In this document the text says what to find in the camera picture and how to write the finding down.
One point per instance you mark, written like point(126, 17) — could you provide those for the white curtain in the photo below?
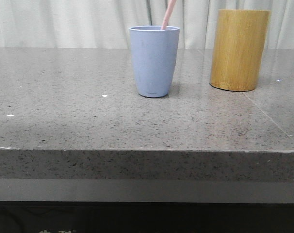
point(105, 23)

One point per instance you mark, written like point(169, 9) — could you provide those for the blue plastic cup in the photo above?
point(154, 53)

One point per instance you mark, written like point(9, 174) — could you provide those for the bamboo cylindrical holder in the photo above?
point(238, 48)

